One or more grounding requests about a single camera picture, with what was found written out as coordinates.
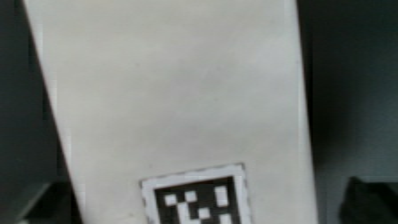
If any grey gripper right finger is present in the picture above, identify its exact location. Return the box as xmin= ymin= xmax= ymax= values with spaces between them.
xmin=340 ymin=177 xmax=398 ymax=224

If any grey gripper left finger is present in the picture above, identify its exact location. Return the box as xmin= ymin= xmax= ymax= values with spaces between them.
xmin=0 ymin=181 xmax=81 ymax=224

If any white cabinet top block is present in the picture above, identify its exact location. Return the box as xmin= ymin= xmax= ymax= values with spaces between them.
xmin=22 ymin=0 xmax=319 ymax=224

